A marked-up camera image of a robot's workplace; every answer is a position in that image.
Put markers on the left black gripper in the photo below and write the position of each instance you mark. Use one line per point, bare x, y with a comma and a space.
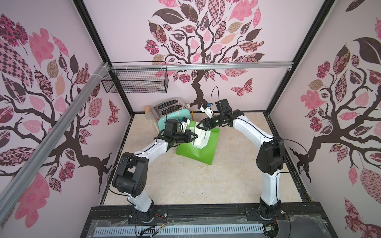
188, 138

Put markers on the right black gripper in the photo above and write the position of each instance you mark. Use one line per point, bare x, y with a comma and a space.
211, 121

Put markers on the white paper receipt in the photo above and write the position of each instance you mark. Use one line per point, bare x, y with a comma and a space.
203, 138

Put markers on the green tote bag white handles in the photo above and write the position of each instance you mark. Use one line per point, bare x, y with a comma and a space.
205, 155

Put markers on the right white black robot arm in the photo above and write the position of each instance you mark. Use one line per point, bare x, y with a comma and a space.
270, 158

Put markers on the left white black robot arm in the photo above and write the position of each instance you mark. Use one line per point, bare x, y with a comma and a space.
130, 177

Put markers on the mint green chrome toaster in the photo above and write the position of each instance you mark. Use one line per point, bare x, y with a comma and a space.
174, 108

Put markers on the small glass jar cork lid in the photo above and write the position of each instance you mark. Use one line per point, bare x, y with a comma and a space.
148, 113

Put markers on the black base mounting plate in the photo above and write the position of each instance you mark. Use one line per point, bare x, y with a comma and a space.
295, 220

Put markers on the black wire basket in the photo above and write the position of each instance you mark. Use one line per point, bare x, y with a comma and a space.
137, 77

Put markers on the aluminium frame rail back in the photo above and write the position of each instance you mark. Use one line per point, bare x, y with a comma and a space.
203, 66

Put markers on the aluminium frame rail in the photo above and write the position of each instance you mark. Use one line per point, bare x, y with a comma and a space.
203, 66
23, 178

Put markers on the white slotted cable duct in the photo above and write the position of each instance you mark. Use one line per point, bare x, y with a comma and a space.
177, 230

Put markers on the aluminium frame rail left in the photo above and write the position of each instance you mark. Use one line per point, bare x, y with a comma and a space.
23, 178

